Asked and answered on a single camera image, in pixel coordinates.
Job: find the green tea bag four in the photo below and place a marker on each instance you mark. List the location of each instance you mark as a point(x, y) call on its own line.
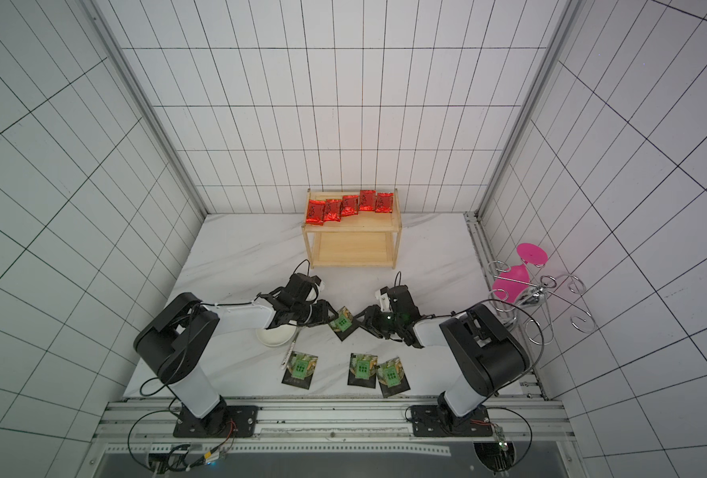
point(391, 378)

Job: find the red tea bag four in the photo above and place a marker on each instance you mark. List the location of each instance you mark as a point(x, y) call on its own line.
point(367, 200)

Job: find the wooden two-tier shelf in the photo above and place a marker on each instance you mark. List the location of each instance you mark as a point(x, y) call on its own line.
point(369, 239)

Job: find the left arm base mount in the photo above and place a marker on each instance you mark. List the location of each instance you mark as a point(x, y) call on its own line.
point(216, 421)

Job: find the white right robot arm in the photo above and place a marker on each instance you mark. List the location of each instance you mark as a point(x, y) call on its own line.
point(488, 356)

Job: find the green tea bag one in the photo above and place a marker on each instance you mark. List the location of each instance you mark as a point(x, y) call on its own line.
point(299, 370)

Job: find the green tea bag two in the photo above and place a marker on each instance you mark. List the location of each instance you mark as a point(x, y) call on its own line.
point(344, 325)

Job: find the green tea bag three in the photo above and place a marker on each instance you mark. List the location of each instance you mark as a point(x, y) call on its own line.
point(362, 370)

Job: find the red tea bag three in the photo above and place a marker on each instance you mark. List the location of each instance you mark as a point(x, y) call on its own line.
point(350, 205)

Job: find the white bowl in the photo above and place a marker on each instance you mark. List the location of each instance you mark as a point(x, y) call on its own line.
point(277, 337)

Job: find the metal spoon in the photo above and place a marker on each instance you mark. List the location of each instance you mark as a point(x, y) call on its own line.
point(291, 348)

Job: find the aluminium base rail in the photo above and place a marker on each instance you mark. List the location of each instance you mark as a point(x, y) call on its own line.
point(142, 429)

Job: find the red tea bag one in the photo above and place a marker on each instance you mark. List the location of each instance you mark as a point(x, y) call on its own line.
point(315, 213)

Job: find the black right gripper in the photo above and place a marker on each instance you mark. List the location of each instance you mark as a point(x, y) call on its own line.
point(374, 322)

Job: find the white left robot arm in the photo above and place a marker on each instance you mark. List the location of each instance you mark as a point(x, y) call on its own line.
point(173, 344)

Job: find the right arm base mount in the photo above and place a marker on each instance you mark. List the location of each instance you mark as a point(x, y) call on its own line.
point(438, 420)

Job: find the red tea bag two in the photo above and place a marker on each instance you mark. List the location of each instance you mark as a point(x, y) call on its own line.
point(333, 210)

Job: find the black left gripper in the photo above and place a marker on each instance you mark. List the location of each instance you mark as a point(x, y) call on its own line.
point(323, 314)

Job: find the chrome wire cup rack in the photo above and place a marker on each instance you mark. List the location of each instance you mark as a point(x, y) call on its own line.
point(532, 312)

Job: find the red tea bag five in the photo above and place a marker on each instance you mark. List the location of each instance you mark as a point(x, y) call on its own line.
point(384, 202)

